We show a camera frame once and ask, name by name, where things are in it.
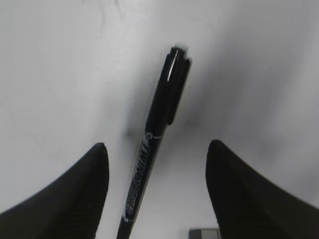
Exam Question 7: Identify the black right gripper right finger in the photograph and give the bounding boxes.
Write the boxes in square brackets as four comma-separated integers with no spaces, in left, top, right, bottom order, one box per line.
[205,139,319,239]

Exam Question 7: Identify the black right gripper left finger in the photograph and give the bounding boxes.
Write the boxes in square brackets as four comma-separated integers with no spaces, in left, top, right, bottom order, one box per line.
[0,142,109,239]

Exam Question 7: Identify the grey white eraser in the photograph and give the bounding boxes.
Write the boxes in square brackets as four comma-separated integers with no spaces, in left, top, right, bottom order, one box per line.
[188,229,222,239]

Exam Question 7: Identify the black marker pen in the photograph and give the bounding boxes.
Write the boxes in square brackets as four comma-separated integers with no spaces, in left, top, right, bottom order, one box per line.
[117,46,191,239]

